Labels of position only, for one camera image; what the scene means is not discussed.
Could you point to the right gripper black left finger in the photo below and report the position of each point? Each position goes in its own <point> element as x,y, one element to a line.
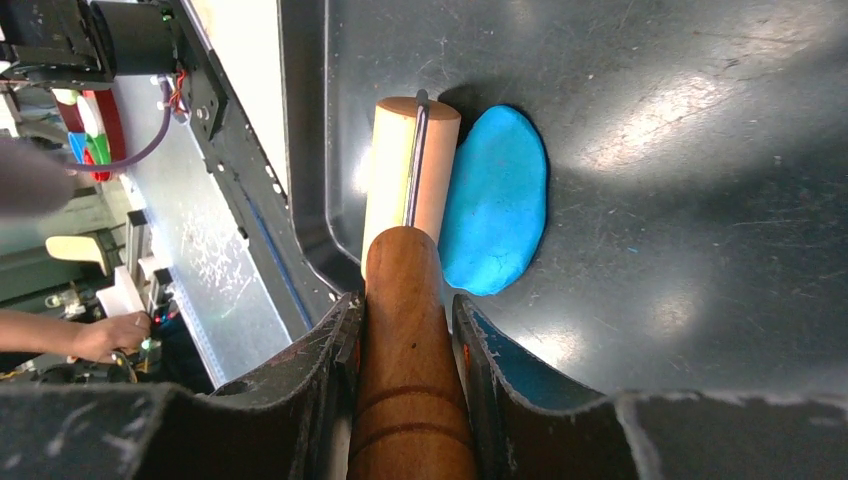
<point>289,418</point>

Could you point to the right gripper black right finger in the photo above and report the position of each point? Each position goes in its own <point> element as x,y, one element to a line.
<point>530,421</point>

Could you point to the wooden rolling pin roller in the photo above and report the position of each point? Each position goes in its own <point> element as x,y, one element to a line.
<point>410,417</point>

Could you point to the person forearm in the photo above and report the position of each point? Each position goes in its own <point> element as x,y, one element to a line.
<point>30,333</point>

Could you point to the blue dough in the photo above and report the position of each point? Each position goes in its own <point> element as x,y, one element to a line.
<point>496,207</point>

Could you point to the person hand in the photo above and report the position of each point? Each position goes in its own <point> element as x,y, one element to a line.
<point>98,341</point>

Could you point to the black baking tray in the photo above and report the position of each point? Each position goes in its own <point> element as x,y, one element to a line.
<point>696,234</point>

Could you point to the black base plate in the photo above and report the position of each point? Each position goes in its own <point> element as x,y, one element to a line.
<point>252,188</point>

